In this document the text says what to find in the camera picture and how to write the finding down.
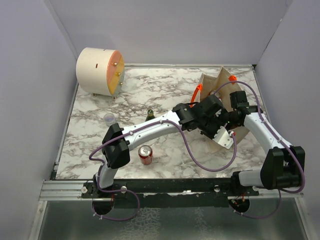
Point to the clear tub of paper clips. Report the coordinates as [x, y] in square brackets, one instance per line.
[109, 119]

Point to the round cream drawer cabinet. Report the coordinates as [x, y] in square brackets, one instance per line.
[100, 71]

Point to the green glass bottle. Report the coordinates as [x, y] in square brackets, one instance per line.
[150, 115]

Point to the beige canvas tote bag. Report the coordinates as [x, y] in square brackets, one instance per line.
[206, 85]

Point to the aluminium frame rail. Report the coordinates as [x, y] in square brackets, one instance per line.
[61, 190]

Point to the red soda can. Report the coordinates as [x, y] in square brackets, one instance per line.
[217, 94]
[145, 154]

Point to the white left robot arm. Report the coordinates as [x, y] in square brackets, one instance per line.
[207, 116]

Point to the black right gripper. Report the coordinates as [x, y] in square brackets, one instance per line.
[228, 127]

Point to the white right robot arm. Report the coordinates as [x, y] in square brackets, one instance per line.
[284, 163]

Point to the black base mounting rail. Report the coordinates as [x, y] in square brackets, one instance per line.
[132, 200]

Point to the red soda can front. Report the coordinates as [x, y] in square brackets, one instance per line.
[145, 154]

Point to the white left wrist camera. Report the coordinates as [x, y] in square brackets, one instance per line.
[224, 138]

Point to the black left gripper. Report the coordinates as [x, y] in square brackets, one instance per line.
[219, 124]

